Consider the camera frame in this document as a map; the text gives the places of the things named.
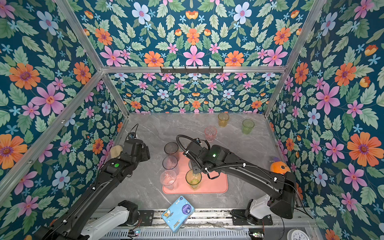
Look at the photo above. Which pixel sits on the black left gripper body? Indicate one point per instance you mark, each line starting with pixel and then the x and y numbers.
pixel 144 155

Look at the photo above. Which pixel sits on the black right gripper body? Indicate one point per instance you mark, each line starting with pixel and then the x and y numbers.
pixel 198 167

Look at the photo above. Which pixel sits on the olive green plastic cup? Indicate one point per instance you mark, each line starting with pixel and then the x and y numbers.
pixel 193 180

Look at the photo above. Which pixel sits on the pink plastic cup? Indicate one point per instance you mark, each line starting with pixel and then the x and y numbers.
pixel 210 133

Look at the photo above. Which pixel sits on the dark grey plastic cup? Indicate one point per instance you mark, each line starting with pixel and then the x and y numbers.
pixel 172 149

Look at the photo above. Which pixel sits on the blue translucent plastic cup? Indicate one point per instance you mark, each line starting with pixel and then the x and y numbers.
pixel 171 163

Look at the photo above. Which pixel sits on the clear plastic cup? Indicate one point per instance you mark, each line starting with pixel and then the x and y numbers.
pixel 169 179

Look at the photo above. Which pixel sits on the amber plastic cup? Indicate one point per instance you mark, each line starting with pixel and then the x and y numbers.
pixel 223 119

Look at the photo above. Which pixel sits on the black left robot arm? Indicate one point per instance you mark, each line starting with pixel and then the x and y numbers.
pixel 70 225

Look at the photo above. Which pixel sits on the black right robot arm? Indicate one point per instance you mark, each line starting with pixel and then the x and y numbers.
pixel 280 188

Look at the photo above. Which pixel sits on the beige sponge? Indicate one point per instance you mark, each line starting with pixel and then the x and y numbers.
pixel 116 151

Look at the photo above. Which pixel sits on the light green plastic cup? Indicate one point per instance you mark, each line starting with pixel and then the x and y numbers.
pixel 247 126

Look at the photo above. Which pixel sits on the blue cartoon box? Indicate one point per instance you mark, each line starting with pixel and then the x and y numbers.
pixel 178 213

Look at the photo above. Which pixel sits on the orange plush toy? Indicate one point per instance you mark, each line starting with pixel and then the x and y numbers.
pixel 280 167

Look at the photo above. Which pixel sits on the white clock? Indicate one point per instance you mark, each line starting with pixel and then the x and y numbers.
pixel 296 234

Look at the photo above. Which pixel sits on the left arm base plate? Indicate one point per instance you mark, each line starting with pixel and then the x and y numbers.
pixel 146 217

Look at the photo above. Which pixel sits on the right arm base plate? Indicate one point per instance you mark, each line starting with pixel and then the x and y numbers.
pixel 240 218

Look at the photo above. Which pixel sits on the black hook rail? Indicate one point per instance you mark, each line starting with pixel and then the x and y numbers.
pixel 190 70

